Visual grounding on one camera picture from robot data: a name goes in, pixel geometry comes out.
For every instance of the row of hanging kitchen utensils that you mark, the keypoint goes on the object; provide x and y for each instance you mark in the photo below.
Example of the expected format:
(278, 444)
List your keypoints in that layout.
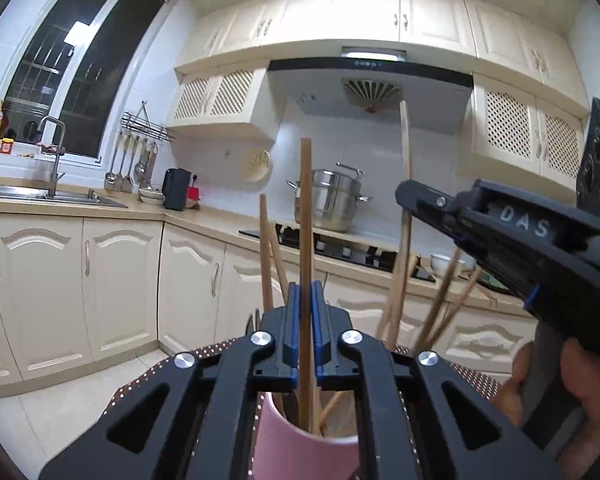
(130, 165)

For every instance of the round woven wall trivet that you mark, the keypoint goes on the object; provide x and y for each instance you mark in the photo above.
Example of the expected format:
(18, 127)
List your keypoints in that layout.
(256, 165)

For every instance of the white ceramic bowl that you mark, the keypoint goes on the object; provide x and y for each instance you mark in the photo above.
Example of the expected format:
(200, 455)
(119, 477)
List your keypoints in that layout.
(442, 262)

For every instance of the metal wall utensil rack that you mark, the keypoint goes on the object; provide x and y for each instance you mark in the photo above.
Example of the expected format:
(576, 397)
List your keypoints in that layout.
(147, 122)

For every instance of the cream kitchen cabinets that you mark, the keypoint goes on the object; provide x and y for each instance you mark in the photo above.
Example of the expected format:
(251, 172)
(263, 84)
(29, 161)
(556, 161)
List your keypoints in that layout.
(120, 280)
(360, 15)

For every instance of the slim bamboo chopstick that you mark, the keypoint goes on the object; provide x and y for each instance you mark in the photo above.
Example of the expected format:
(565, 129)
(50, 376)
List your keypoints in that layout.
(306, 210)
(405, 140)

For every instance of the range hood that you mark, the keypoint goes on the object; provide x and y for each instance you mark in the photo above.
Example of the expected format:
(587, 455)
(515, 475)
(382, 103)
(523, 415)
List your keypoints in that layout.
(370, 85)

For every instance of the metal sink faucet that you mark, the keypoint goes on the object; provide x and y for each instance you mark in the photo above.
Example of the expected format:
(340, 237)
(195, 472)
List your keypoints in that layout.
(55, 160)

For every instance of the small red-lid jar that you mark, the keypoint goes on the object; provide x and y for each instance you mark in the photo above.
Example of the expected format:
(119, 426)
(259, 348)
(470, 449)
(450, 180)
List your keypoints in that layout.
(4, 146)

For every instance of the red container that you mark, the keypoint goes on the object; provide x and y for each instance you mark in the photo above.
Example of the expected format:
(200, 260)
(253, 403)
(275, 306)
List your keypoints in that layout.
(193, 193)

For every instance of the black kettle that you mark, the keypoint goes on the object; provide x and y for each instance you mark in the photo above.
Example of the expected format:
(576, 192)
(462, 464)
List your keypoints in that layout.
(176, 190)

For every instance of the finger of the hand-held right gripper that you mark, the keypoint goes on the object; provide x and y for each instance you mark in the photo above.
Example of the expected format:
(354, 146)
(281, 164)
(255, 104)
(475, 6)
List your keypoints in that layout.
(430, 205)

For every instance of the cream lower kitchen cabinets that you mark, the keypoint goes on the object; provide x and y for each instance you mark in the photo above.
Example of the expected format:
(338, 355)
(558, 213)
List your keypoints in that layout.
(120, 280)

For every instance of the black cooktop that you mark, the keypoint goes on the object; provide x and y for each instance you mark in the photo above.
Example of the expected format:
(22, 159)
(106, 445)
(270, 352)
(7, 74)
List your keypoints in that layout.
(350, 252)

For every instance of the pink cup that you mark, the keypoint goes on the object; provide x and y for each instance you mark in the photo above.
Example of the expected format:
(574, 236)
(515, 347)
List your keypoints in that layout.
(290, 455)

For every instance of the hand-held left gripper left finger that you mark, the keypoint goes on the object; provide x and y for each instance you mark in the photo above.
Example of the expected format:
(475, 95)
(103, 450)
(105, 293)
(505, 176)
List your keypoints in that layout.
(293, 320)

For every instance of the kitchen window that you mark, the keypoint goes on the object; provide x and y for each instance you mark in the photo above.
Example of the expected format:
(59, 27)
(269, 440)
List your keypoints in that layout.
(80, 60)

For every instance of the cream upper kitchen cabinets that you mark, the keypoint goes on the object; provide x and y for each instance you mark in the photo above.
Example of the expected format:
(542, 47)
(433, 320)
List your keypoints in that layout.
(360, 15)

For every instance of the steel steamer pot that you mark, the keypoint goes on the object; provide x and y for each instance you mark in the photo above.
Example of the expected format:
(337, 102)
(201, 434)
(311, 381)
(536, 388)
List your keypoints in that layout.
(332, 200)

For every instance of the brown polka dot tablecloth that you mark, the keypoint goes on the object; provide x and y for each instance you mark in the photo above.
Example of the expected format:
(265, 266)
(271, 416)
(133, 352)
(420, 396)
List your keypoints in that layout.
(470, 377)

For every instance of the bunch of wooden chopsticks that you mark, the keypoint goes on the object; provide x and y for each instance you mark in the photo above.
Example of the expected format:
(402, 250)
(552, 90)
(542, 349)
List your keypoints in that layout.
(266, 260)

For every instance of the person's right hand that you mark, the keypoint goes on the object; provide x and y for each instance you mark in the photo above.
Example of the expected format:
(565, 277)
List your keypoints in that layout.
(590, 375)

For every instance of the steel kitchen sink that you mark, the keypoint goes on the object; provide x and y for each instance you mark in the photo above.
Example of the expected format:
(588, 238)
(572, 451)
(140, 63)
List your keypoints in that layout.
(40, 195)

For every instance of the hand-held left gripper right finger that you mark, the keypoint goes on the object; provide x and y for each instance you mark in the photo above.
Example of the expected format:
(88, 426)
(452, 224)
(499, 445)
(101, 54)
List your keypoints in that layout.
(320, 320)

